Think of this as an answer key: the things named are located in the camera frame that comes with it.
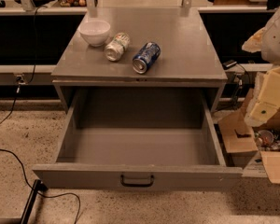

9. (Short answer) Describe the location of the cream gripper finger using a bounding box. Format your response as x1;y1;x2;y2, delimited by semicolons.
242;28;265;53
244;66;280;127

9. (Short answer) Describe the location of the blue pepsi can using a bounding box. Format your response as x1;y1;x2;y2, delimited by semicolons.
133;42;161;74

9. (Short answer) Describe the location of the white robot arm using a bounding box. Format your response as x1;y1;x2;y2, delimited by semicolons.
242;7;280;127

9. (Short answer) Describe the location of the crushed can in box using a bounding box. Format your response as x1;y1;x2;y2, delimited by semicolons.
256;130;274;147

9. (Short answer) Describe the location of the green and white soda can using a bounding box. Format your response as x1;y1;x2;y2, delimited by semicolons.
104;33;130;62

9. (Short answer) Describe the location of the open grey top drawer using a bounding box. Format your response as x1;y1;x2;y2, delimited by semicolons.
34;88;243;191

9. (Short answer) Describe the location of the small black device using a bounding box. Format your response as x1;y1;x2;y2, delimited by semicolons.
222;60;237;69

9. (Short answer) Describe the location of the brown cardboard box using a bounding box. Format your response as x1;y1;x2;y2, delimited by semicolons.
218;90;280;184

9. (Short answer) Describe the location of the grey metal cabinet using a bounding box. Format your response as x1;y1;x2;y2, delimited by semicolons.
52;7;227;110

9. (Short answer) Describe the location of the white ceramic bowl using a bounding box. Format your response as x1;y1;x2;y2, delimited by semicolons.
77;20;111;47

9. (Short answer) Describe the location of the black metal stand leg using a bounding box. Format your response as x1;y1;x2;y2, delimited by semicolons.
0;179;49;224

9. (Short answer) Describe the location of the black drawer handle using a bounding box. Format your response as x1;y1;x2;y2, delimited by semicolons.
120;175;154;188

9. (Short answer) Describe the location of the black hanging cable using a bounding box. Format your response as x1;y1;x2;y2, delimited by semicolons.
0;5;41;135

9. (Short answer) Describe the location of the black floor cable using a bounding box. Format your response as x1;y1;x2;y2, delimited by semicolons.
0;147;82;224

